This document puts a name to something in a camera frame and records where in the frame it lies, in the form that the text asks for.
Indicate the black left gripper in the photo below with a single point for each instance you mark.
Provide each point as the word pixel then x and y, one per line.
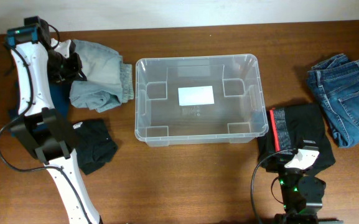
pixel 71 74

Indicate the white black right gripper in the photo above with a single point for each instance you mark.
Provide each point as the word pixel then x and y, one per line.
pixel 275 162

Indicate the teal shirt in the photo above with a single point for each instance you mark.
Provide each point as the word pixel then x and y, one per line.
pixel 60 96

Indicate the light blue jeans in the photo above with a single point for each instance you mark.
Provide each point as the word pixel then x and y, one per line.
pixel 109 81

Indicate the black Nike shirt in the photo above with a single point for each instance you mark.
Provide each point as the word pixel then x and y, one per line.
pixel 96 146

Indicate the clear plastic storage bin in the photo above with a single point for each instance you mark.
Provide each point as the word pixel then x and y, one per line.
pixel 237 116

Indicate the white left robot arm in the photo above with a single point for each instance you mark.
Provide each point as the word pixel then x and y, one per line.
pixel 55 146

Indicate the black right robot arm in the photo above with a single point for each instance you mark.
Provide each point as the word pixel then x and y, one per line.
pixel 301 193

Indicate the black shorts with red stripe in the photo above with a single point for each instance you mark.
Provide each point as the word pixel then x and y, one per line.
pixel 294 127

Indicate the dark blue folded jeans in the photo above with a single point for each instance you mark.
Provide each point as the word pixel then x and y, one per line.
pixel 335 85

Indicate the white label in bin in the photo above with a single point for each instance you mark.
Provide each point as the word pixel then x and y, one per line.
pixel 193 96

